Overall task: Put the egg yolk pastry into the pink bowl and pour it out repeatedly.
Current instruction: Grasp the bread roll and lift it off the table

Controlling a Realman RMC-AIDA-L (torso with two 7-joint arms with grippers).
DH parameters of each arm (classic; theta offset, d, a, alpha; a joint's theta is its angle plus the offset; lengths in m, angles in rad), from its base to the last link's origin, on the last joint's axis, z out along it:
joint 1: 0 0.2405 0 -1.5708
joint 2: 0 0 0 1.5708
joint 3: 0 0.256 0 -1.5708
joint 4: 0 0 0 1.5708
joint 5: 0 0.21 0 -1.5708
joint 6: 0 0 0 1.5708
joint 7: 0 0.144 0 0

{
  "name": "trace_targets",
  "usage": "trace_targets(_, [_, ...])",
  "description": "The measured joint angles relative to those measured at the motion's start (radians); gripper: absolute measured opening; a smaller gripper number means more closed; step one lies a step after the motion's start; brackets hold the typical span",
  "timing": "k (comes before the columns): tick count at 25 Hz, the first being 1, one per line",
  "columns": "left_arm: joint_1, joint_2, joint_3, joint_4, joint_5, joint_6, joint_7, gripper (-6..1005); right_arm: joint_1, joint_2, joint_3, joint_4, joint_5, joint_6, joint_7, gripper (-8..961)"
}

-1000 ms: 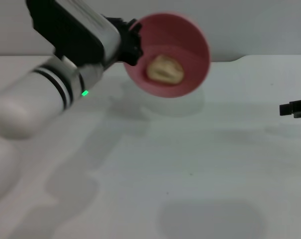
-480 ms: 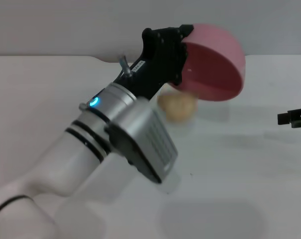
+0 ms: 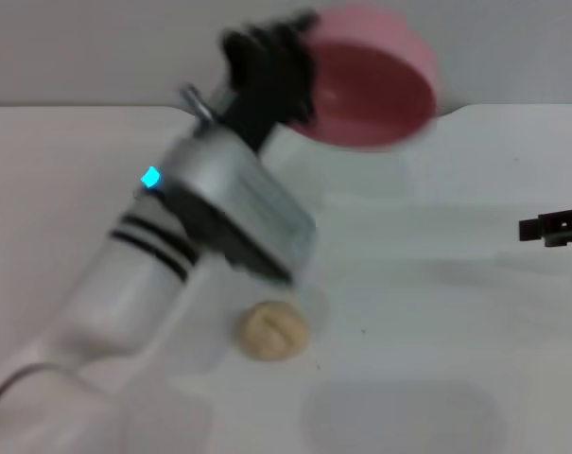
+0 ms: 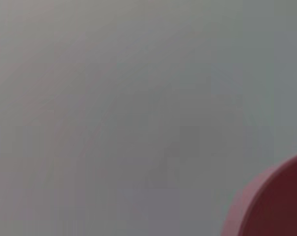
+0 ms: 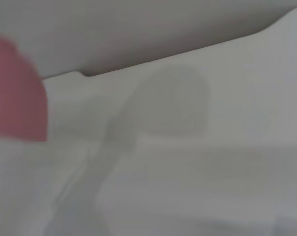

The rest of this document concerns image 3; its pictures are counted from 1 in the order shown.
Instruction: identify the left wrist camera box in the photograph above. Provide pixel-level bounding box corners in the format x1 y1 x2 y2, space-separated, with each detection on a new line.
165 160 319 288

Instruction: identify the grey left gripper connector cable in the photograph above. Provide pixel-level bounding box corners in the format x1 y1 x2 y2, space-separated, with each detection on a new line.
179 84 218 125

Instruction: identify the pink plastic bowl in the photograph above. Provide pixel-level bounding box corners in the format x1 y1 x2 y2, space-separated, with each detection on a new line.
285 5 442 153

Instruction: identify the dark red left arm cable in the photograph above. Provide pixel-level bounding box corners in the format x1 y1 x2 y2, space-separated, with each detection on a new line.
0 361 81 427

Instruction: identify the beige egg yolk pastry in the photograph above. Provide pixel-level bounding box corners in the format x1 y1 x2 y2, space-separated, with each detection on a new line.
237 301 311 363

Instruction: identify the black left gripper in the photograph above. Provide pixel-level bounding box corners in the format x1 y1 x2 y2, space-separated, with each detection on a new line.
218 11 321 150

